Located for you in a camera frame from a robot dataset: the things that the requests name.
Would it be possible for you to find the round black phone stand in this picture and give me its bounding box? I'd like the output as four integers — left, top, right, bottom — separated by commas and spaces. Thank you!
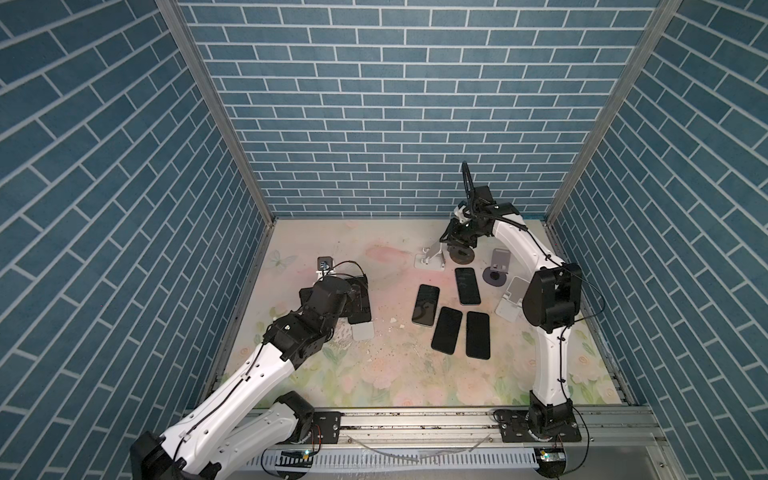
447, 245, 475, 265

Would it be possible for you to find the grey round base phone stand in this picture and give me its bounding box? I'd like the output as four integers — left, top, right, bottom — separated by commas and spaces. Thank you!
482, 248, 511, 287

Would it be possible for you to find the purple case phone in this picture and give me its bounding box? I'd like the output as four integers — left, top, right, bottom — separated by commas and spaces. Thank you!
455, 267, 482, 305

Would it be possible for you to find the white phone stand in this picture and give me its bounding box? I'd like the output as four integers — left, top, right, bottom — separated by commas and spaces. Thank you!
495, 276, 529, 323
351, 322, 375, 341
414, 242, 446, 271

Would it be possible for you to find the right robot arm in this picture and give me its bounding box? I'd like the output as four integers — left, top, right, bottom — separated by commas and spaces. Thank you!
440, 178, 582, 441

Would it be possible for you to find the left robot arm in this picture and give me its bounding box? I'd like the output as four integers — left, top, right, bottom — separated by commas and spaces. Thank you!
130, 273, 372, 479

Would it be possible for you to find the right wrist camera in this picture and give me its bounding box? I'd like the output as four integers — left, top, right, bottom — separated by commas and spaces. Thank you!
454, 162, 496, 224

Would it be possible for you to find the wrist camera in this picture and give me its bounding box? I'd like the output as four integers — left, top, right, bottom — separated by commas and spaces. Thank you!
316, 256, 334, 280
454, 162, 496, 224

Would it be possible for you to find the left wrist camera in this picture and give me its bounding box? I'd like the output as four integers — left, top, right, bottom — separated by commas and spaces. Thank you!
316, 256, 334, 280

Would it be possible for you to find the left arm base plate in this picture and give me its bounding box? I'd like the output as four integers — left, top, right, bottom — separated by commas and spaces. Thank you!
277, 410, 342, 445

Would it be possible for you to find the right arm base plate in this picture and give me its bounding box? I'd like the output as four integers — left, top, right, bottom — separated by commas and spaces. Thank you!
492, 408, 582, 443

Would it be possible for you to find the aluminium mounting rail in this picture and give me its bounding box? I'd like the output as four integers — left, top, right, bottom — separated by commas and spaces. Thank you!
226, 406, 683, 479

